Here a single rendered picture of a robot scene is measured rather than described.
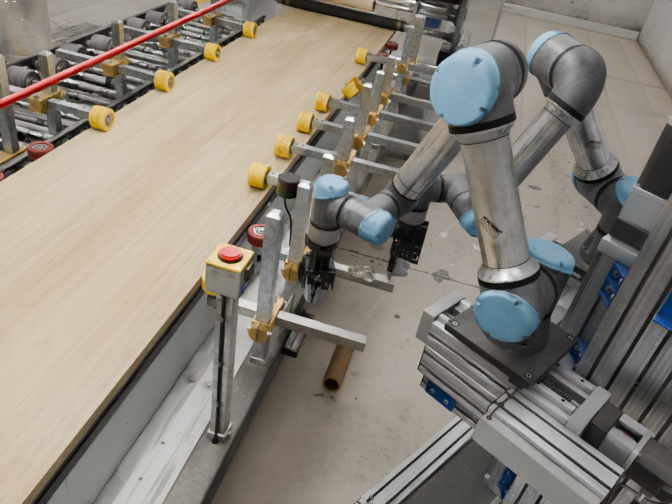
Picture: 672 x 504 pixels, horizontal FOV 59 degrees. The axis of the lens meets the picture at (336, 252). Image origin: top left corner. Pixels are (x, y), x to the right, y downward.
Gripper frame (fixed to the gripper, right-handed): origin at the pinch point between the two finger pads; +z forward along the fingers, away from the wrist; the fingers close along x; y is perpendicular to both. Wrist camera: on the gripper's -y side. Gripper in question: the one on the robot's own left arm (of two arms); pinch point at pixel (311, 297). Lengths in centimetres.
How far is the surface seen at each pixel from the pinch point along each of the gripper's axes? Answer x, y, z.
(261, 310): -12.5, 2.9, 2.8
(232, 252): -20.1, 26.1, -31.5
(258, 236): -14.0, -27.0, 1.0
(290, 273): -4.3, -17.8, 6.6
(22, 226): -77, -24, 2
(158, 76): -57, -128, -5
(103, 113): -69, -85, -6
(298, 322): -2.6, 1.5, 7.4
